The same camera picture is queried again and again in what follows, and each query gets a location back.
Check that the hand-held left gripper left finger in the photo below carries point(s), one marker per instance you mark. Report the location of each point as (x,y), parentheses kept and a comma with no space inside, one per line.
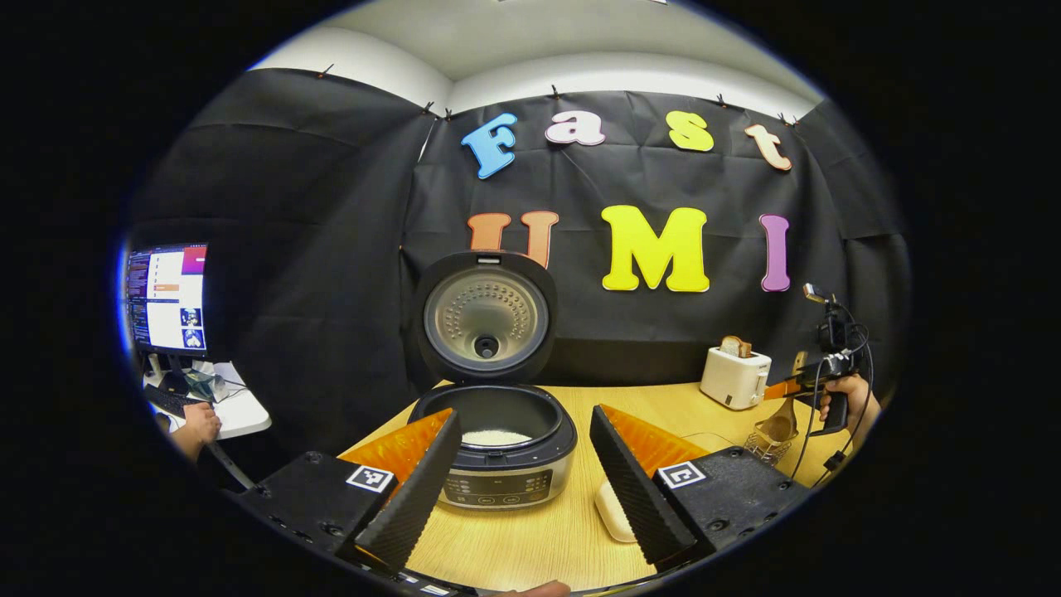
(423,497)

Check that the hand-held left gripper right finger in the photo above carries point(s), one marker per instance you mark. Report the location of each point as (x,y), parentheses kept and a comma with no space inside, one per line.
(634,497)

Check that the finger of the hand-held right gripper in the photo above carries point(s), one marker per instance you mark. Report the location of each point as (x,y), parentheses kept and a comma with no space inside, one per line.
(783,388)

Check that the clear tray of rice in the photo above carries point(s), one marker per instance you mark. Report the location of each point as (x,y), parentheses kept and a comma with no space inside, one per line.
(613,514)

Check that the wooden spoon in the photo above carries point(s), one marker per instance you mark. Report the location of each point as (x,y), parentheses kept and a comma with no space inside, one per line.
(779,427)

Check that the black silver rice cooker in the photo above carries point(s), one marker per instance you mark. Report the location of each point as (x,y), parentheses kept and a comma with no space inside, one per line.
(489,315)

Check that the white toaster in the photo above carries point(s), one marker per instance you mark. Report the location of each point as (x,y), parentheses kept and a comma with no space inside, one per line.
(729,381)

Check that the toast bread slice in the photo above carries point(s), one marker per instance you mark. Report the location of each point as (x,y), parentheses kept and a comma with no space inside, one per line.
(734,347)

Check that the white side desk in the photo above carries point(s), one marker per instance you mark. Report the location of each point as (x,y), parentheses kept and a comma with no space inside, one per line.
(240,414)

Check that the crumpled greenish plastic bag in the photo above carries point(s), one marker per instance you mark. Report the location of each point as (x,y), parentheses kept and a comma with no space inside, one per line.
(201,385)

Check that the black backdrop cloth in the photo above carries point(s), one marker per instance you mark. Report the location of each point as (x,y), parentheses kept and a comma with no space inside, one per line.
(331,249)

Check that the black keyboard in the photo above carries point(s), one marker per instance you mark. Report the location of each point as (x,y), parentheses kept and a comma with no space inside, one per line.
(170,400)

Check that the computer monitor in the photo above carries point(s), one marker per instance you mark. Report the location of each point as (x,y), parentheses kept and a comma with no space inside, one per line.
(170,298)

